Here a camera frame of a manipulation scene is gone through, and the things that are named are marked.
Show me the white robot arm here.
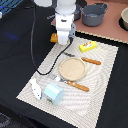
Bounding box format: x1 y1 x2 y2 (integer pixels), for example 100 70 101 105
33 0 76 45

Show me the yellow butter box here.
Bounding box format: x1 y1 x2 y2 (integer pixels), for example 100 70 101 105
79 41 97 52

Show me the wooden round plate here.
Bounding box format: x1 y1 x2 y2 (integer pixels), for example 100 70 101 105
59 57 87 81

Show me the light blue milk carton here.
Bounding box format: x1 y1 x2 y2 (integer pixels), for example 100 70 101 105
44 83 63 105

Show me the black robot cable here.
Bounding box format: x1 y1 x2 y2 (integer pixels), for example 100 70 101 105
0 4 73 76

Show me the beige woven placemat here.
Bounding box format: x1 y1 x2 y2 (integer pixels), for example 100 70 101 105
17 37 118 128

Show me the small dark grey pot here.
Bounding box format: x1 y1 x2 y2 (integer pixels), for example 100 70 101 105
74 4 82 20

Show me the white fish toy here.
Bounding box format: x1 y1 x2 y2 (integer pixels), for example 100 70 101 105
30 78 42 100

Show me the beige bowl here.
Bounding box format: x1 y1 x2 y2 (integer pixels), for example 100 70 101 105
121 7 128 30

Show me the orange bread loaf toy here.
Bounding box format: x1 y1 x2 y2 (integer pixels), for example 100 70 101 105
50 33 58 43

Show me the fork with wooden handle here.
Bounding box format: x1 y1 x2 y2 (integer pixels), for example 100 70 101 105
48 74 89 92

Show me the salmon pink mat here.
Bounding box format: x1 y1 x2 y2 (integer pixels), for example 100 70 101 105
50 0 128 44

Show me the large dark grey pot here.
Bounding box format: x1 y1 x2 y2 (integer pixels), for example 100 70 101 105
81 3 108 27

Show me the knife with wooden handle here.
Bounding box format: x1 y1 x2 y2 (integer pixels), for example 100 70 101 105
63 50 102 66

